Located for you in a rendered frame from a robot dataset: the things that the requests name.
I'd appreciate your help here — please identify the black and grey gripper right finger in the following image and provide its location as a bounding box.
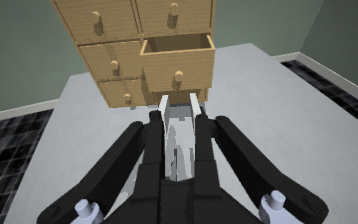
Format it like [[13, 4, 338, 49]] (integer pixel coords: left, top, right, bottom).
[[190, 93, 329, 224]]

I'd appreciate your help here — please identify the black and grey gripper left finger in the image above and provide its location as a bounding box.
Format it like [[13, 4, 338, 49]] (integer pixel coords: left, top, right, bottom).
[[36, 95, 170, 224]]

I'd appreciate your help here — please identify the wooden drawer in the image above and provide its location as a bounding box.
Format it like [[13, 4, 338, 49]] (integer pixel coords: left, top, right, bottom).
[[136, 0, 211, 35], [99, 78, 156, 107], [140, 33, 215, 92], [79, 38, 145, 80], [55, 0, 139, 42], [157, 88, 206, 103]]

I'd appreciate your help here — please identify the tan chest of drawers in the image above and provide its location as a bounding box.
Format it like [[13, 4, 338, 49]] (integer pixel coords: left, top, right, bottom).
[[50, 0, 216, 108]]

